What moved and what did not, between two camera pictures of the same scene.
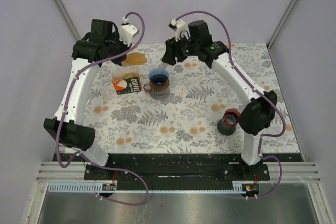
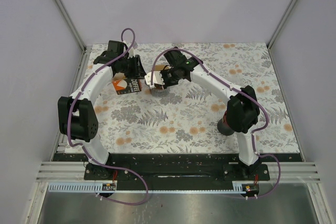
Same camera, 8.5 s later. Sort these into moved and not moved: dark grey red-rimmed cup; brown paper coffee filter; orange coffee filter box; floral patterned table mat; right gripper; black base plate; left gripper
Moved: left gripper; brown paper coffee filter; right gripper
Not moved: orange coffee filter box; dark grey red-rimmed cup; black base plate; floral patterned table mat
